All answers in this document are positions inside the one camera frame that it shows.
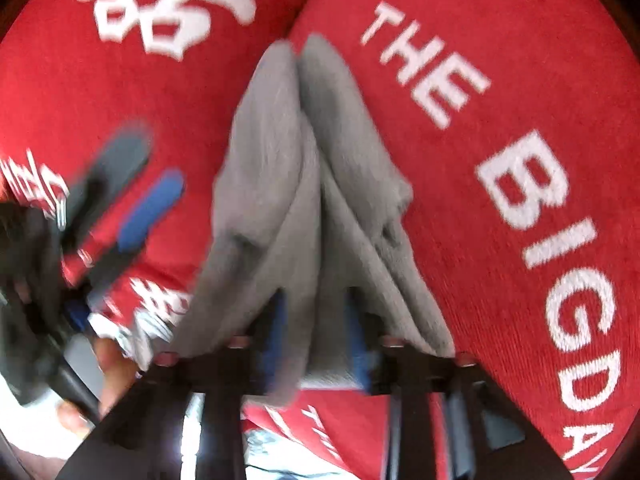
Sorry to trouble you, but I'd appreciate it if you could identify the grey fleece garment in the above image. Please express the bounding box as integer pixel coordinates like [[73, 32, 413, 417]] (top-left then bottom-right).
[[130, 35, 454, 406]]

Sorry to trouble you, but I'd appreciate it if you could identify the person's left hand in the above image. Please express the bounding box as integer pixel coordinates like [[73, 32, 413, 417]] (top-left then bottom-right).
[[56, 338, 138, 438]]

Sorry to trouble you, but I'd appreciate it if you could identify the red sofa seat cushion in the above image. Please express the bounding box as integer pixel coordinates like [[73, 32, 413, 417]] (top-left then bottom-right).
[[0, 0, 392, 480]]

